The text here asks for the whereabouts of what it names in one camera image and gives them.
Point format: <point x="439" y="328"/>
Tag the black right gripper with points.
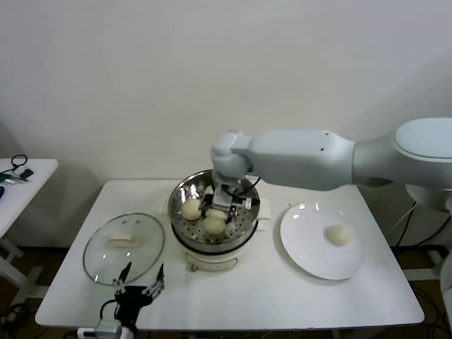
<point x="238" y="201"/>

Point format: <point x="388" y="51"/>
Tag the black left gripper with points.
<point x="130" y="300"/>

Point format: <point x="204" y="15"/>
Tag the white steamed baozi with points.
<point x="213" y="225"/>
<point x="191" y="210"/>
<point x="338" y="235"/>

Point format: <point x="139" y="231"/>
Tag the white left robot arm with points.
<point x="129" y="331"/>

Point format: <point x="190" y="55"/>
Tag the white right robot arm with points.
<point x="300" y="159"/>

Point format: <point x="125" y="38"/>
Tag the steel steamer basket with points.
<point x="176" y="226"/>

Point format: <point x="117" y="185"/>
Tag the white electric pot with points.
<point x="212" y="259"/>

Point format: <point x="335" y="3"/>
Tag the white round plate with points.
<point x="307" y="240"/>

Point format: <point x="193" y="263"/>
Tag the white side table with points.
<point x="39" y="173"/>

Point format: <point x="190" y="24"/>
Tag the small black device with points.
<point x="27" y="173"/>

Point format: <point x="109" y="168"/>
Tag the dark blue object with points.
<point x="1" y="192"/>

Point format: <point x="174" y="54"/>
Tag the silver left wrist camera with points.
<point x="107" y="327"/>

